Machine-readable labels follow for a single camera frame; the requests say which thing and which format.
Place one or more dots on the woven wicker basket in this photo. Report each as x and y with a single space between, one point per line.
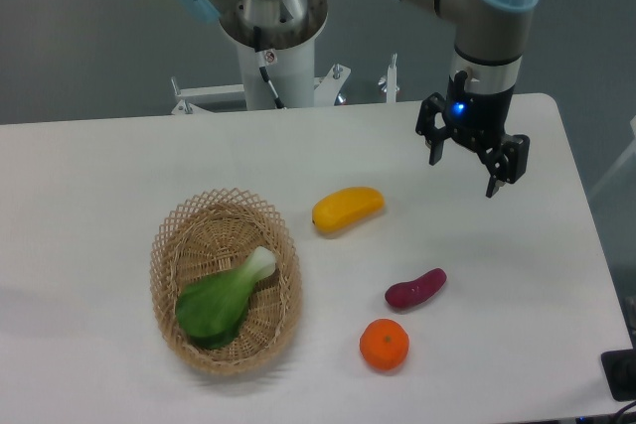
211 233

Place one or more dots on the white frame at right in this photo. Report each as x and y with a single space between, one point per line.
616 166

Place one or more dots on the yellow mango fruit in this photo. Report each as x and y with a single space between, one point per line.
346 207

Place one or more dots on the green bok choy vegetable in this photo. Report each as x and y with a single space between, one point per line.
211 311

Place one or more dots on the purple sweet potato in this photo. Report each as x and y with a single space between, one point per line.
406 295

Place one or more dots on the orange mandarin fruit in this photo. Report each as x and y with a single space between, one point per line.
384 344

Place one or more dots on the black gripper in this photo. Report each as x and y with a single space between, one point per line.
477 122

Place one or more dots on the black device at edge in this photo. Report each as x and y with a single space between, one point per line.
619 369

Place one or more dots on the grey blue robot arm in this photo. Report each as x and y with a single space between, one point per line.
275 42

